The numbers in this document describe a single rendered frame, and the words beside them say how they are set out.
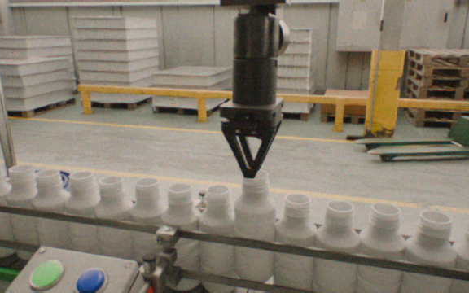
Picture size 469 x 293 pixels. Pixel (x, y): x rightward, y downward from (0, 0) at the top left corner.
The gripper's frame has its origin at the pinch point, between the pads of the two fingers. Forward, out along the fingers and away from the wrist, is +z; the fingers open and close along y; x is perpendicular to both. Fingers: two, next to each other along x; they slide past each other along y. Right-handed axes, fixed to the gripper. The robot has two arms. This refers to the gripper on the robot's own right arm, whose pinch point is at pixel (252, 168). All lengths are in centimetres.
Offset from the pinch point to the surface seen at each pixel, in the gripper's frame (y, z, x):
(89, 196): 1.4, 8.0, 27.0
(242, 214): -1.5, 6.3, 0.9
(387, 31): 460, -30, -61
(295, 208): 0.3, 5.3, -6.2
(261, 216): -1.4, 6.3, -1.8
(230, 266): 0.8, 16.2, 3.1
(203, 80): 520, 43, 192
